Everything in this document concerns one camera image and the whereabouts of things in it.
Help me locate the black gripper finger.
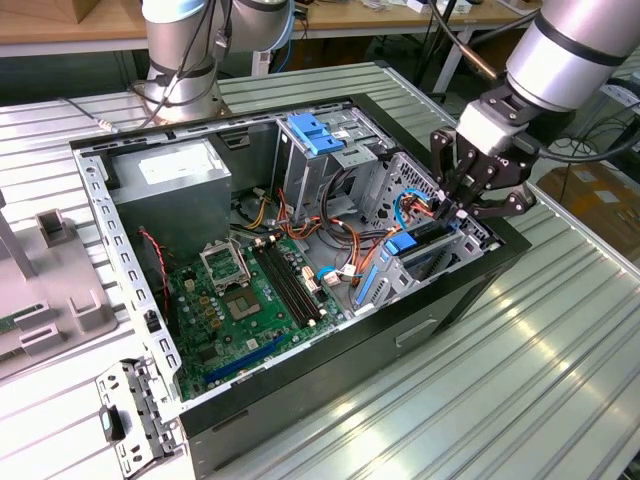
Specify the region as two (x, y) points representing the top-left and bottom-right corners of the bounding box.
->
(428, 126), (470, 202)
(456, 183), (539, 221)

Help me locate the blue data wire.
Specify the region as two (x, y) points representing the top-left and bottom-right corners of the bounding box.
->
(392, 186), (427, 232)

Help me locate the orange yellow power wire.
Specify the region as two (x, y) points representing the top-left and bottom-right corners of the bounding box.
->
(402, 192), (451, 222)

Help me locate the hard disk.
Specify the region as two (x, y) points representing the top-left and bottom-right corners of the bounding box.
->
(353, 219), (461, 312)

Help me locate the perforated metal disk bay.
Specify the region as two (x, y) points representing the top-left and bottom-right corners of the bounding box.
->
(349, 151), (503, 317)

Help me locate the brown cardboard box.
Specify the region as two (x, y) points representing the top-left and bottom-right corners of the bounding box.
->
(534, 164), (640, 264)

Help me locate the black tripod stand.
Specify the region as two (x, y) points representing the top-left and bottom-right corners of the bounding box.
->
(413, 0), (459, 99)

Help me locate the blue plastic drive latch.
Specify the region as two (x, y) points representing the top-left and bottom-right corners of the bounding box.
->
(288, 114), (346, 157)

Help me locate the grey metal drive cage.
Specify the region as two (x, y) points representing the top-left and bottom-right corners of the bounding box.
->
(272, 106), (396, 226)

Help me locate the metal slat side table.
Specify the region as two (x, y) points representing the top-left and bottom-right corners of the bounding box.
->
(597, 74), (640, 109)

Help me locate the black RAM slot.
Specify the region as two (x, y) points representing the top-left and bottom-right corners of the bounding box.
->
(251, 242), (312, 330)
(263, 237), (324, 324)

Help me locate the black open PC case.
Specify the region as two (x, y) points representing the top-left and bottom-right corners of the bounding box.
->
(68, 92), (532, 480)

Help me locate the metal socket cover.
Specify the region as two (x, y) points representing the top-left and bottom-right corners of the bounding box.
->
(198, 240), (252, 293)

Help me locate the green motherboard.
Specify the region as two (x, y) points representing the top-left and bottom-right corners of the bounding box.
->
(167, 234), (351, 401)

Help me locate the CPU socket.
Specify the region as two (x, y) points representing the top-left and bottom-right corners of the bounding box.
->
(222, 287), (265, 322)

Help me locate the grey power supply box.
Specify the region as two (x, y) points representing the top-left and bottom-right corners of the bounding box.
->
(107, 138), (234, 256)

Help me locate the blue expansion slot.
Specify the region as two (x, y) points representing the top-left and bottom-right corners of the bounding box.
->
(202, 333), (287, 387)

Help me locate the grey parts rack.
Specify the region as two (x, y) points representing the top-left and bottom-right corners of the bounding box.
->
(0, 188), (121, 382)

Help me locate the green RAM stick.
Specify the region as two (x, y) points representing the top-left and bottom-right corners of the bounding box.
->
(0, 303), (45, 336)

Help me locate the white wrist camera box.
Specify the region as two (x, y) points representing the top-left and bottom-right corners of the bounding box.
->
(457, 99), (529, 157)

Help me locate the thick black camera cable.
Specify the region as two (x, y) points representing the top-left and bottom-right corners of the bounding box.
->
(514, 133), (640, 164)

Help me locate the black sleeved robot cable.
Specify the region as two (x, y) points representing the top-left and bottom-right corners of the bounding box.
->
(427, 0), (501, 81)

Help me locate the wooden desk white frame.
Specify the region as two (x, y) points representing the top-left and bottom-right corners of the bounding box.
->
(0, 0), (596, 96)

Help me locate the orange black wire bundle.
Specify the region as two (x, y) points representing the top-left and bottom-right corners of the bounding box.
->
(274, 187), (399, 289)

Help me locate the brown square base plate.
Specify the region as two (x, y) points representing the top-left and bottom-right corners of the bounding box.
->
(133, 83), (229, 126)

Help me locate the grey cable with metal plug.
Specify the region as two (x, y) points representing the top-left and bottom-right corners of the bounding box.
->
(59, 95), (122, 134)

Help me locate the metal expansion slot bracket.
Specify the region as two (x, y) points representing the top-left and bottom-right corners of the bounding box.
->
(94, 355), (185, 476)

